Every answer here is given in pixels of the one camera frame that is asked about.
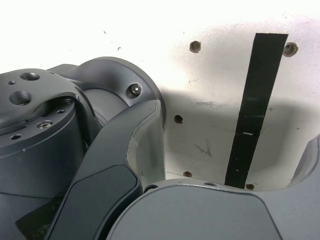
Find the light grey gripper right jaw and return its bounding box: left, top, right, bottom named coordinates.
left=106, top=134, right=320, bottom=240

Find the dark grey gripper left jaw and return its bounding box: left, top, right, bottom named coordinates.
left=46, top=98, right=167, bottom=240

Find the black tape strip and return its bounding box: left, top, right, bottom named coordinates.
left=224, top=32, right=289, bottom=190

